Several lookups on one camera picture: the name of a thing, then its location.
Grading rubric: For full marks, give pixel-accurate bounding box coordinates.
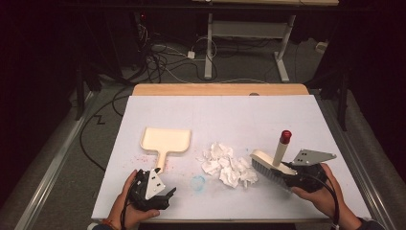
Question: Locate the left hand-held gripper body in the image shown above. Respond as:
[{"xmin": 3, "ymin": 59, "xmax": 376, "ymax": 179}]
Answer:
[{"xmin": 127, "ymin": 167, "xmax": 167, "ymax": 212}]

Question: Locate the white table mat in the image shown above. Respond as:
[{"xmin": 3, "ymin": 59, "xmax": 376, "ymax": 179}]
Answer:
[{"xmin": 90, "ymin": 95, "xmax": 372, "ymax": 221}]

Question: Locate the aluminium frame rail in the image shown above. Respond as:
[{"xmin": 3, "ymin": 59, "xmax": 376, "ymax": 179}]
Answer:
[
  {"xmin": 314, "ymin": 92, "xmax": 397, "ymax": 230},
  {"xmin": 12, "ymin": 90, "xmax": 100, "ymax": 230}
]

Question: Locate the tangle of black cables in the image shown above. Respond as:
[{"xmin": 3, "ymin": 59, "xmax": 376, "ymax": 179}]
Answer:
[{"xmin": 135, "ymin": 23, "xmax": 219, "ymax": 84}]

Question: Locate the cream plastic dustpan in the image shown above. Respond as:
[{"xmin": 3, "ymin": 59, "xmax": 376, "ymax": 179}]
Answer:
[{"xmin": 140, "ymin": 126, "xmax": 192, "ymax": 175}]

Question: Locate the thin white floor cable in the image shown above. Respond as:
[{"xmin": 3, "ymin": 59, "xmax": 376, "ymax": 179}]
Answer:
[{"xmin": 161, "ymin": 65, "xmax": 269, "ymax": 85}]

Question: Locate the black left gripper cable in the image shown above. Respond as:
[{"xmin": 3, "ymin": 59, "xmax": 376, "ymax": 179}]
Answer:
[{"xmin": 119, "ymin": 178, "xmax": 142, "ymax": 230}]

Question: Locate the black stand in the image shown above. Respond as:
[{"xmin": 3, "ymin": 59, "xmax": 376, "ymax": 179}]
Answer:
[
  {"xmin": 74, "ymin": 15, "xmax": 128, "ymax": 122},
  {"xmin": 305, "ymin": 68, "xmax": 350, "ymax": 132}
]

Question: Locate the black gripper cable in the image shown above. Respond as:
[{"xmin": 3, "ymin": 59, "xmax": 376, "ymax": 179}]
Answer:
[
  {"xmin": 304, "ymin": 172, "xmax": 341, "ymax": 230},
  {"xmin": 119, "ymin": 178, "xmax": 142, "ymax": 230}
]

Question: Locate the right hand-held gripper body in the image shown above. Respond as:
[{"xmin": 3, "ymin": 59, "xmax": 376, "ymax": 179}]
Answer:
[{"xmin": 291, "ymin": 149, "xmax": 338, "ymax": 194}]

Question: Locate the person's left hand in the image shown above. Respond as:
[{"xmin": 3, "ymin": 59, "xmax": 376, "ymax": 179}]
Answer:
[{"xmin": 108, "ymin": 169, "xmax": 161, "ymax": 229}]

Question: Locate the white metal table frame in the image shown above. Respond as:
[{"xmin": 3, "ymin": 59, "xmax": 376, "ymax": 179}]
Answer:
[{"xmin": 191, "ymin": 0, "xmax": 340, "ymax": 83}]

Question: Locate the cream brush with grey bristles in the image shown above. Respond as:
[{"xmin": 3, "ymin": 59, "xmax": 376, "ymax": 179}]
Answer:
[{"xmin": 249, "ymin": 129, "xmax": 298, "ymax": 191}]

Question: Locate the pile of white tissues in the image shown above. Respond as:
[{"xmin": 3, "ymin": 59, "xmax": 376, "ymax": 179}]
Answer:
[{"xmin": 195, "ymin": 142, "xmax": 259, "ymax": 190}]

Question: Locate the long black floor cable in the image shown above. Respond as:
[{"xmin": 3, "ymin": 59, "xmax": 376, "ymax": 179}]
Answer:
[{"xmin": 79, "ymin": 85, "xmax": 135, "ymax": 173}]

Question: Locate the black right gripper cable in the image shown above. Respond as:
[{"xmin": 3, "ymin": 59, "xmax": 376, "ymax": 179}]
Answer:
[{"xmin": 304, "ymin": 172, "xmax": 341, "ymax": 230}]

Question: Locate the person's right hand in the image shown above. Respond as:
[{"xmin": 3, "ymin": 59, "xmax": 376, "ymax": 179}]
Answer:
[{"xmin": 290, "ymin": 162, "xmax": 349, "ymax": 223}]

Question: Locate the wooden table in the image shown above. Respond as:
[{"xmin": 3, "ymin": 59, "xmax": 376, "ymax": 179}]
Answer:
[{"xmin": 131, "ymin": 83, "xmax": 310, "ymax": 97}]

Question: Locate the orange bracelet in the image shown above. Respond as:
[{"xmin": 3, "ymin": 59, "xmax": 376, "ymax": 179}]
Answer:
[{"xmin": 101, "ymin": 218, "xmax": 120, "ymax": 230}]

